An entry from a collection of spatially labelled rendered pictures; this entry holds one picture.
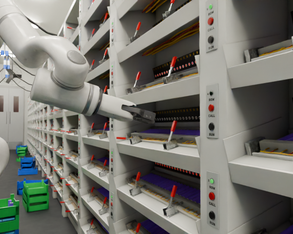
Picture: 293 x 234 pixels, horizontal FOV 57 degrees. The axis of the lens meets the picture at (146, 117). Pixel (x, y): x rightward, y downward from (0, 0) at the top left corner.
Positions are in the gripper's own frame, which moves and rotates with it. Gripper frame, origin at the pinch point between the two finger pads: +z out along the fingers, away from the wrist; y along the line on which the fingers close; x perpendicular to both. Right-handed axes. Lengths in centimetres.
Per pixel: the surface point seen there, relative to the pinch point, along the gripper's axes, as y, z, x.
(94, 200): -94, 23, -45
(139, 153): -19.0, 9.8, -10.8
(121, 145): -36.2, 8.8, -8.8
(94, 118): -113, 14, 7
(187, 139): 2.7, 14.2, -3.2
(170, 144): 1.0, 9.7, -5.9
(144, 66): -43, 13, 30
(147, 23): -43, 9, 50
